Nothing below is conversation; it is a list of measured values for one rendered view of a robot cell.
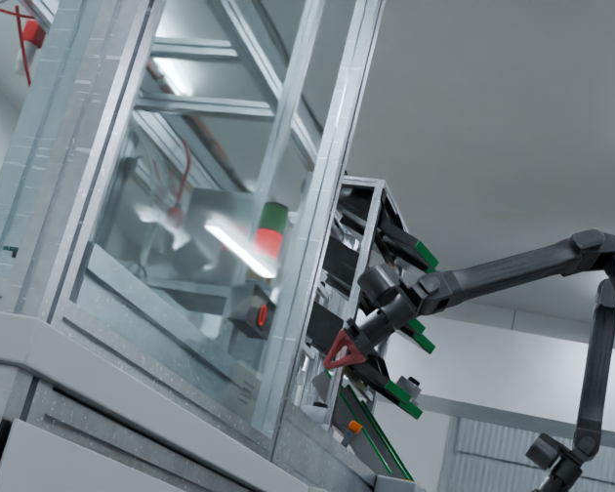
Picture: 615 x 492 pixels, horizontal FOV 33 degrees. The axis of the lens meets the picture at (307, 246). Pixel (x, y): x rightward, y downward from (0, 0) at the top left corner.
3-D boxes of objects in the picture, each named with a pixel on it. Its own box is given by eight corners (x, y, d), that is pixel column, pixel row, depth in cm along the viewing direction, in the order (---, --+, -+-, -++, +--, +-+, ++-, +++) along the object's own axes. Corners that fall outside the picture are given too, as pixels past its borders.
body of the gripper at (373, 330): (342, 321, 202) (372, 298, 202) (353, 337, 211) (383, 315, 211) (361, 347, 199) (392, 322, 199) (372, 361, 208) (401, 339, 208)
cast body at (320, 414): (331, 444, 200) (339, 409, 202) (325, 439, 196) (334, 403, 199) (290, 436, 203) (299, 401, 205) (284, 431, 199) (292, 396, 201)
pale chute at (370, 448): (396, 497, 224) (413, 484, 224) (373, 485, 213) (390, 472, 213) (334, 396, 240) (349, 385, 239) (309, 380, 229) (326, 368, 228)
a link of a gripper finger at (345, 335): (311, 350, 204) (349, 321, 204) (320, 361, 210) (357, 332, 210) (331, 377, 201) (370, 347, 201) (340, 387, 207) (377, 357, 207)
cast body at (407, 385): (411, 414, 242) (429, 389, 242) (405, 409, 238) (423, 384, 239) (385, 395, 246) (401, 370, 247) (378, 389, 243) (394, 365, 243)
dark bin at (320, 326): (406, 405, 231) (425, 378, 232) (385, 389, 220) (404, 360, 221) (316, 343, 247) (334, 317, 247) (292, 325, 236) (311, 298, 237)
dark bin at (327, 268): (420, 337, 236) (438, 309, 237) (399, 317, 225) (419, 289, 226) (331, 279, 252) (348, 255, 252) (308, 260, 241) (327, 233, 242)
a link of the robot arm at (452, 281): (610, 244, 215) (591, 272, 224) (596, 223, 218) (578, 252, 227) (426, 296, 201) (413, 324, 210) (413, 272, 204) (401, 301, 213)
